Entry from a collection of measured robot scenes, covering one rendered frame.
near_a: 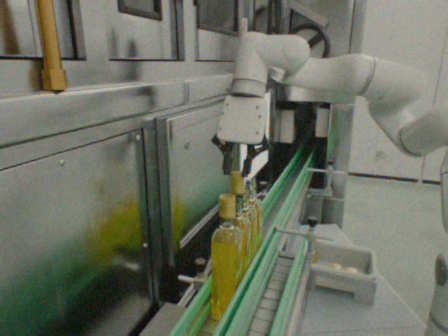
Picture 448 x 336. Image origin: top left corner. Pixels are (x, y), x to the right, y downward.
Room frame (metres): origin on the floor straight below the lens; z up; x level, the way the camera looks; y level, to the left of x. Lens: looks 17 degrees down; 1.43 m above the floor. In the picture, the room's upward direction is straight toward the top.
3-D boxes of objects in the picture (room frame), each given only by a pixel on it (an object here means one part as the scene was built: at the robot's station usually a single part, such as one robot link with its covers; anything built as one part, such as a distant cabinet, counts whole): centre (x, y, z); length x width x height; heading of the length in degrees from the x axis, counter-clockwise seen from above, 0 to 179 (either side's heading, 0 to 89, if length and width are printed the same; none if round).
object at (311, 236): (0.90, -0.22, 0.95); 0.17 x 0.03 x 0.12; 70
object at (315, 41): (1.71, -0.36, 1.49); 0.21 x 0.05 x 0.21; 70
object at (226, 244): (0.67, 0.00, 0.99); 0.06 x 0.06 x 0.21; 70
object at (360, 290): (0.98, -0.33, 0.79); 0.27 x 0.17 x 0.08; 70
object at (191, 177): (1.12, -0.02, 1.15); 0.90 x 0.03 x 0.34; 160
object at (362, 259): (0.97, -0.35, 0.80); 0.22 x 0.17 x 0.09; 70
